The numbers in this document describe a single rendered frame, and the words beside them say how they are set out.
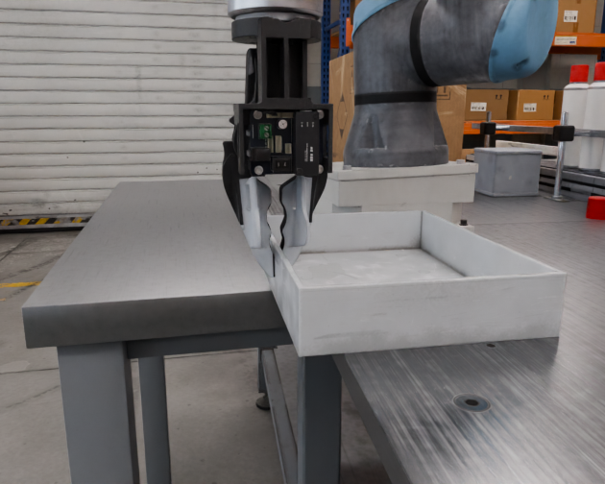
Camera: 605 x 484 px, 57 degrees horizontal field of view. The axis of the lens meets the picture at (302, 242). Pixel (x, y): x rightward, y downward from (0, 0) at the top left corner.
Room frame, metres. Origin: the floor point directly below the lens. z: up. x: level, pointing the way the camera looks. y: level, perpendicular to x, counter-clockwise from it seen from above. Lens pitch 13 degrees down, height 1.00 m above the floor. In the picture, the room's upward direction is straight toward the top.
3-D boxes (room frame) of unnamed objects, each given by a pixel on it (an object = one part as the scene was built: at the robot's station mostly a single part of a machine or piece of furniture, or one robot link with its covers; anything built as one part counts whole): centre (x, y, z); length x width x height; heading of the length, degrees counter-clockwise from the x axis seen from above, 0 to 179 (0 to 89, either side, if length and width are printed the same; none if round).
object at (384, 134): (0.82, -0.13, 0.97); 0.15 x 0.15 x 0.10
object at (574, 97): (1.18, -0.56, 0.98); 0.05 x 0.05 x 0.20
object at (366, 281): (0.51, -0.07, 0.85); 0.27 x 0.20 x 0.05; 10
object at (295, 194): (0.47, 0.00, 0.90); 0.06 x 0.03 x 0.09; 10
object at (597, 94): (1.11, -0.58, 0.98); 0.05 x 0.05 x 0.20
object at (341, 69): (1.37, -0.21, 0.99); 0.30 x 0.24 x 0.27; 9
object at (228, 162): (0.49, 0.05, 0.94); 0.05 x 0.02 x 0.09; 100
